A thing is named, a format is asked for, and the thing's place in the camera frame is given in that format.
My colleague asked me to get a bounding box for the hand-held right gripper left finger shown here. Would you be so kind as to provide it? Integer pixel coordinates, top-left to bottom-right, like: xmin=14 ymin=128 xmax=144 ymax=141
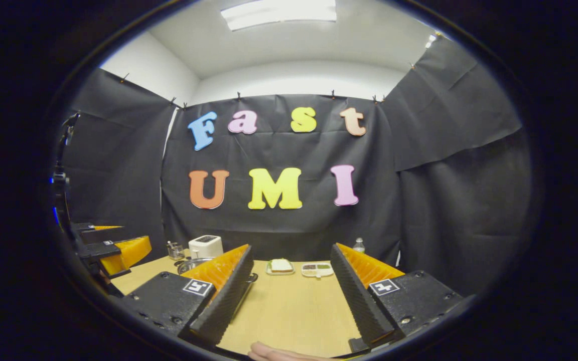
xmin=121 ymin=244 xmax=255 ymax=347

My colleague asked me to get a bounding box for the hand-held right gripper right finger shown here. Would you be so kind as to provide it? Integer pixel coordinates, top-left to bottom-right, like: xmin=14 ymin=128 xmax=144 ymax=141
xmin=330 ymin=243 xmax=465 ymax=354

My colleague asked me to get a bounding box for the steel pot with soybeans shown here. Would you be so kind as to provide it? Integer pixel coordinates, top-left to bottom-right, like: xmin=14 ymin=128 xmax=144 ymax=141
xmin=175 ymin=257 xmax=258 ymax=283

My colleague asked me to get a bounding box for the white divided dish with grains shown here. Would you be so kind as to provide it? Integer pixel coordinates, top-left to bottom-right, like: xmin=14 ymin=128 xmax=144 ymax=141
xmin=301 ymin=262 xmax=335 ymax=278

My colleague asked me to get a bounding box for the small plate under sandwich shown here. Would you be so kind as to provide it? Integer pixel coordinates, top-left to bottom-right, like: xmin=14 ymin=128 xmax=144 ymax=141
xmin=266 ymin=259 xmax=296 ymax=276

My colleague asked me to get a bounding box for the white toaster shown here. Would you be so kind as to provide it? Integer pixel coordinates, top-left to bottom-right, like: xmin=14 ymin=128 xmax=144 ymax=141
xmin=188 ymin=235 xmax=224 ymax=259

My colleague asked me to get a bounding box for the large ceiling light panel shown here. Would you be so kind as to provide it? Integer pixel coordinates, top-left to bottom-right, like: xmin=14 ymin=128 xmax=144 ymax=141
xmin=220 ymin=0 xmax=337 ymax=32

